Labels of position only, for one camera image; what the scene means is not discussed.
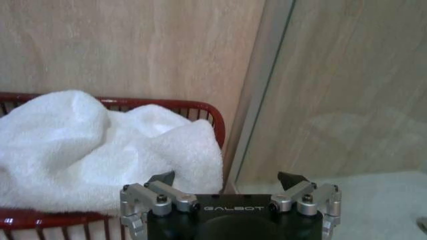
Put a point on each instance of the glass shower panel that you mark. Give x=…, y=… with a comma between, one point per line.
x=330, y=95

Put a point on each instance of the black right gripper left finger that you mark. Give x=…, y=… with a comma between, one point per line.
x=157, y=194

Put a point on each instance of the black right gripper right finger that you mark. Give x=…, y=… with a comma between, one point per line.
x=307, y=193

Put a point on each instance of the white terry towel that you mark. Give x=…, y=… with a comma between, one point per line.
x=101, y=152

